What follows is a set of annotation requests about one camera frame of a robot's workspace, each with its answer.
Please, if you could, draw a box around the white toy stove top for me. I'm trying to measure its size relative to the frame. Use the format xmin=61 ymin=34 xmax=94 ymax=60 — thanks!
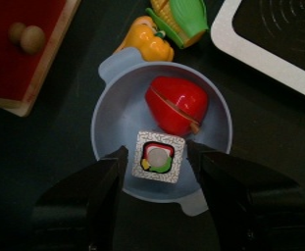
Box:
xmin=210 ymin=0 xmax=305 ymax=104

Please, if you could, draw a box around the light blue toy pan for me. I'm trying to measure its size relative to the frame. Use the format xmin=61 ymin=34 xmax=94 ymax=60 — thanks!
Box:
xmin=91 ymin=46 xmax=235 ymax=218

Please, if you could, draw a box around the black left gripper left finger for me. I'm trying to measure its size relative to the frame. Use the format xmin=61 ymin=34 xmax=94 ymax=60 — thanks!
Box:
xmin=30 ymin=145 xmax=130 ymax=251

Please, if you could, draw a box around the yellow toy bell pepper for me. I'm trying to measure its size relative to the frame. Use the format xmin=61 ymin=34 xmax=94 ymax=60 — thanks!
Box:
xmin=113 ymin=15 xmax=176 ymax=63

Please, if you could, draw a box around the toy corn with green husk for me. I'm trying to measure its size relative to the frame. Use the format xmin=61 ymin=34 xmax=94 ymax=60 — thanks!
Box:
xmin=145 ymin=0 xmax=210 ymax=50

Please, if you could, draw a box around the white square sushi piece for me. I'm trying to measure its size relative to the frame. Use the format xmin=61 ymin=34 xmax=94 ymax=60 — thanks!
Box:
xmin=130 ymin=130 xmax=188 ymax=184

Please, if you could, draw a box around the red toy strawberry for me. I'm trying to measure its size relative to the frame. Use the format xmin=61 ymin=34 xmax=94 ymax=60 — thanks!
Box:
xmin=145 ymin=75 xmax=210 ymax=137

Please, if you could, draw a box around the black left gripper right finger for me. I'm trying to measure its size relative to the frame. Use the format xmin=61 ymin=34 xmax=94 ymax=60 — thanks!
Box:
xmin=185 ymin=139 xmax=305 ymax=251

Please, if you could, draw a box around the red wooden box with knob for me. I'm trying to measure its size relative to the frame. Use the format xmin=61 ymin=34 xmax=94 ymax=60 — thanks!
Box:
xmin=0 ymin=0 xmax=83 ymax=118

